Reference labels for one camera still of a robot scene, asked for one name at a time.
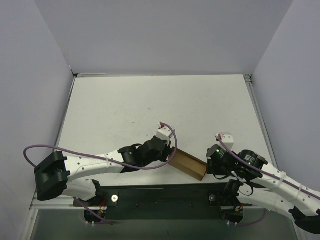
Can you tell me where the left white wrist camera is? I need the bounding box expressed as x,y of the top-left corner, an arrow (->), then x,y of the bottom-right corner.
155,122 -> 175,144

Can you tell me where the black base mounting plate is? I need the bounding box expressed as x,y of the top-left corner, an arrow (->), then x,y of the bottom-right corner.
73,182 -> 244,223

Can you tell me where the aluminium table frame rail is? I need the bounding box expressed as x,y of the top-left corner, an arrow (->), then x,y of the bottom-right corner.
243,74 -> 301,210

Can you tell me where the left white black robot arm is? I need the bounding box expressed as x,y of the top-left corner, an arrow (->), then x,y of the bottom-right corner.
34,136 -> 172,206

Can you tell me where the brown cardboard paper box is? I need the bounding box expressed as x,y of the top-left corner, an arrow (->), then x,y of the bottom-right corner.
169,149 -> 208,182

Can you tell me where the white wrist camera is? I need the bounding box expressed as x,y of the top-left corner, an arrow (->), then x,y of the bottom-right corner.
215,132 -> 235,150
155,122 -> 175,144

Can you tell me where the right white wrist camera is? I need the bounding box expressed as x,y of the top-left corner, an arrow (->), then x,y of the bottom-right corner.
215,132 -> 235,150

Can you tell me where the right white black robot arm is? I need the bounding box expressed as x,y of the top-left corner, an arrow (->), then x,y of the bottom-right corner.
206,144 -> 320,235

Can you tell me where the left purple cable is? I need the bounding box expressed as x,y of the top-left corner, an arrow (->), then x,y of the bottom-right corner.
23,122 -> 179,171

